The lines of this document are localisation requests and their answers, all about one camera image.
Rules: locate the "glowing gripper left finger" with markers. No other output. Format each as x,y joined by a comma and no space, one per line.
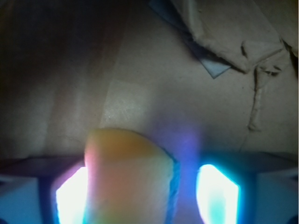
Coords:
69,193

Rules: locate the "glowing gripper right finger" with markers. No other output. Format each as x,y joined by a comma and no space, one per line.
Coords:
217,196

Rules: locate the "yellow wedge sponge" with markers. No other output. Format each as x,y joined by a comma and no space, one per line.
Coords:
131,180

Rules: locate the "brown paper bag tray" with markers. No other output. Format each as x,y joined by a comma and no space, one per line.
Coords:
69,66

